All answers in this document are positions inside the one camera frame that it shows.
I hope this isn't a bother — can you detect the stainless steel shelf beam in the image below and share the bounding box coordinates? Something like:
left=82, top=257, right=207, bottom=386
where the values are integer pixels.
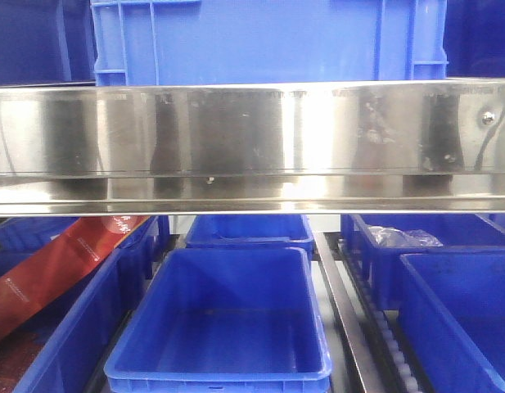
left=0, top=79, right=505, bottom=216

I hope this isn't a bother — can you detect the blue centre rear bin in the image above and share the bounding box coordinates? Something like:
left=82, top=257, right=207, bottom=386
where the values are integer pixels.
left=185, top=215, right=314, bottom=259

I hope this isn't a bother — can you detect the blue bin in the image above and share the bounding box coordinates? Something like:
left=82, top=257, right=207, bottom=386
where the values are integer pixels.
left=104, top=248, right=332, bottom=392
left=0, top=215, right=161, bottom=263
left=185, top=215, right=314, bottom=259
left=340, top=214, right=505, bottom=310
left=0, top=241, right=155, bottom=393
left=399, top=251, right=505, bottom=392

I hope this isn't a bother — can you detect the blue centre front bin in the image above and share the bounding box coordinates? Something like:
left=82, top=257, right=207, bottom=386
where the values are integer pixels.
left=104, top=248, right=332, bottom=392

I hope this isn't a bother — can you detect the clear plastic bag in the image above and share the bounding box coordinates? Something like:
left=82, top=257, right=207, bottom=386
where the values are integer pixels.
left=369, top=226, right=444, bottom=247

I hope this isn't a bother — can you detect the large blue upper crate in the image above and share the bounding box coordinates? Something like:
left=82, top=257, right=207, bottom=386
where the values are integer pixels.
left=91, top=1, right=448, bottom=86

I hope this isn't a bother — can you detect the blue right rear bin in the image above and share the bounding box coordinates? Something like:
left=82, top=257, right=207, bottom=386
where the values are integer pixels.
left=340, top=214, right=505, bottom=310

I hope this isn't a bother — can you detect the blue left front bin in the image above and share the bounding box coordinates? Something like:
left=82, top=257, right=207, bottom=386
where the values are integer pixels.
left=0, top=241, right=155, bottom=393

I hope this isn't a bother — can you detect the blue right front bin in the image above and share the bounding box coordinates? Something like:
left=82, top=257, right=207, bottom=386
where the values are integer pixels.
left=399, top=251, right=505, bottom=392

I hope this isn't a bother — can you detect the blue left rear bin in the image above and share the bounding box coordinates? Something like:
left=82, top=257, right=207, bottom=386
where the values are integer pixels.
left=0, top=215, right=161, bottom=263

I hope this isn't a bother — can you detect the red snack package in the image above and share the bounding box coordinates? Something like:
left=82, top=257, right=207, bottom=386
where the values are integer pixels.
left=0, top=215, right=148, bottom=341

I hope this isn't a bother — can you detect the dark blue upper left crate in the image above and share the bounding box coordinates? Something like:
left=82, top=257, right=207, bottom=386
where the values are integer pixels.
left=0, top=1, right=96, bottom=85

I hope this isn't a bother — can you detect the dark blue crate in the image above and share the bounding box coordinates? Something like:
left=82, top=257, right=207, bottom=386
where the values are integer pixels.
left=444, top=0, right=505, bottom=78
left=0, top=1, right=96, bottom=85

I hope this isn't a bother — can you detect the dark blue upper right crate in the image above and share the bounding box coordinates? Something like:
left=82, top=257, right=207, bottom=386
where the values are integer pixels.
left=444, top=0, right=505, bottom=78

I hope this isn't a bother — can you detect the steel roller track rail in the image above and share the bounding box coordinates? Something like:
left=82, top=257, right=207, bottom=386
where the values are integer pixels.
left=312, top=233, right=433, bottom=392

